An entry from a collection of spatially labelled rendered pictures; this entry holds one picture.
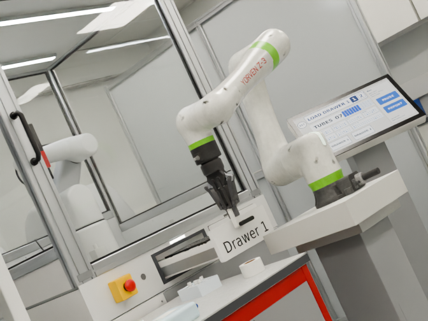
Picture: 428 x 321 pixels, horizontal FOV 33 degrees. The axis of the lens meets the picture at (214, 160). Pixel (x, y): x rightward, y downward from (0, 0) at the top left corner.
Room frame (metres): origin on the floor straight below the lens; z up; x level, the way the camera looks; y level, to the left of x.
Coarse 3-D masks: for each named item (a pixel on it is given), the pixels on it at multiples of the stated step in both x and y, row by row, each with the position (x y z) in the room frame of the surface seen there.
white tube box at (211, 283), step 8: (208, 280) 2.27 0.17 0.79; (216, 280) 2.29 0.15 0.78; (184, 288) 2.36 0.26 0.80; (192, 288) 2.27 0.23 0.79; (200, 288) 2.25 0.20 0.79; (208, 288) 2.27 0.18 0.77; (216, 288) 2.28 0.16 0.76; (184, 296) 2.32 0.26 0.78; (192, 296) 2.29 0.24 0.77; (200, 296) 2.26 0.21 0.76
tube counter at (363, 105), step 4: (368, 100) 3.25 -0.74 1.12; (356, 104) 3.25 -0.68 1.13; (360, 104) 3.24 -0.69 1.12; (364, 104) 3.24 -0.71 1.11; (368, 104) 3.23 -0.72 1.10; (372, 104) 3.23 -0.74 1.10; (348, 108) 3.24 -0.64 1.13; (352, 108) 3.24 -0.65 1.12; (356, 108) 3.23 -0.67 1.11; (360, 108) 3.23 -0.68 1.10; (364, 108) 3.22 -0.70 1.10; (340, 112) 3.24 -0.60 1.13; (344, 112) 3.23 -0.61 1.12; (348, 112) 3.23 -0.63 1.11; (352, 112) 3.22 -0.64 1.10; (356, 112) 3.22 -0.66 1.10; (336, 116) 3.23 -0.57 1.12; (340, 116) 3.22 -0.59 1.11; (344, 116) 3.22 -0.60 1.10
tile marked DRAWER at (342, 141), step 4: (344, 136) 3.15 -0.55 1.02; (336, 140) 3.14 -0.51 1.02; (340, 140) 3.14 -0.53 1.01; (344, 140) 3.13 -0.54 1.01; (348, 140) 3.13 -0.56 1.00; (332, 144) 3.13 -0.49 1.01; (336, 144) 3.13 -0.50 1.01; (340, 144) 3.12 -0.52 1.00; (344, 144) 3.12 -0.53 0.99; (332, 148) 3.12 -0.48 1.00; (336, 148) 3.11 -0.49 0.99
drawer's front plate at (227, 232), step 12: (240, 216) 2.47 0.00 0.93; (264, 216) 2.55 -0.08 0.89; (216, 228) 2.37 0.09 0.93; (228, 228) 2.41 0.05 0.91; (240, 228) 2.45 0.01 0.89; (252, 228) 2.49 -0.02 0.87; (264, 228) 2.53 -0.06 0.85; (216, 240) 2.35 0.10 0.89; (228, 240) 2.39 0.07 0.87; (252, 240) 2.47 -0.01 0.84; (240, 252) 2.41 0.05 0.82
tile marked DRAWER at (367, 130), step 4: (364, 128) 3.15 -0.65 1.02; (368, 128) 3.15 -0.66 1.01; (372, 128) 3.14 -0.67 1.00; (352, 132) 3.15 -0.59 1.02; (356, 132) 3.14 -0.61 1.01; (360, 132) 3.14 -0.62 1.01; (364, 132) 3.14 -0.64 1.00; (368, 132) 3.13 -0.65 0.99; (372, 132) 3.13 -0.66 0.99; (356, 136) 3.13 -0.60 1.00; (360, 136) 3.13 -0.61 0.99
